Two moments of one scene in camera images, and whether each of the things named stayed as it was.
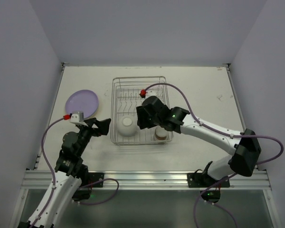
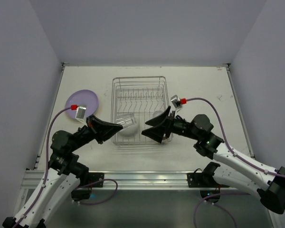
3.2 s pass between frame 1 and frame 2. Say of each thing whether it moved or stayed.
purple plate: stayed
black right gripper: moved
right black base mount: stayed
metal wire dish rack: stayed
